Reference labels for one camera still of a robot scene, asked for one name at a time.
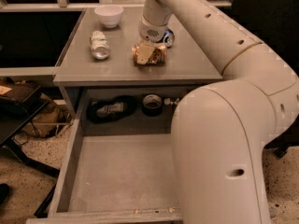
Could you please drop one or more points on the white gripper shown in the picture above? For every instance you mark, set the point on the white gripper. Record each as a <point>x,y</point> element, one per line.
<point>151,33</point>

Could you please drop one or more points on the orange crushed soda can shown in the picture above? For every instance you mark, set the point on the orange crushed soda can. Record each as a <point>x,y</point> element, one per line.
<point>157,57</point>

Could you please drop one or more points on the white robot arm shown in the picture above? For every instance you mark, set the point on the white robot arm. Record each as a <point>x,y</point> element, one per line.
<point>218,131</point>

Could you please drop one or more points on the blue soda can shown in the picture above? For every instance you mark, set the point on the blue soda can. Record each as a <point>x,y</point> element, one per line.
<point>168,38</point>

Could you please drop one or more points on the grey cabinet counter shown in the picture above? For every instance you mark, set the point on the grey cabinet counter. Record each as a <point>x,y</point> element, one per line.
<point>185,62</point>

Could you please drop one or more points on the grey open drawer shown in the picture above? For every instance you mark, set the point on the grey open drawer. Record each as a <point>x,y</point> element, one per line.
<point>116,173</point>

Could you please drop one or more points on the white bowl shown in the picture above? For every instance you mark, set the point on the white bowl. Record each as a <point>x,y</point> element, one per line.
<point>109,15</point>

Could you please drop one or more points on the small white clip item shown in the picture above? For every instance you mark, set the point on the small white clip item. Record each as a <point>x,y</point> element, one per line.
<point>169,101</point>

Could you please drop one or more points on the black tape roll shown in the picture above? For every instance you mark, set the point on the black tape roll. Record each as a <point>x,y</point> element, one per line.
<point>152,105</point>

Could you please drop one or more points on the black office chair right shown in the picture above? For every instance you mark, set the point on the black office chair right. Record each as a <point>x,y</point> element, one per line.
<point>276,22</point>

